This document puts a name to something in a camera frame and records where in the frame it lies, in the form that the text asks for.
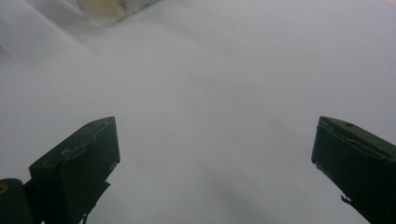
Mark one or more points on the white table mat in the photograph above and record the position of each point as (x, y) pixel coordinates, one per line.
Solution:
(218, 93)

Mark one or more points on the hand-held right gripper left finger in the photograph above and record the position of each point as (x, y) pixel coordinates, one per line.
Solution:
(81, 168)

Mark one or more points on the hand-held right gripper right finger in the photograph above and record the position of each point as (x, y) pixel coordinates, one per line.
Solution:
(355, 161)

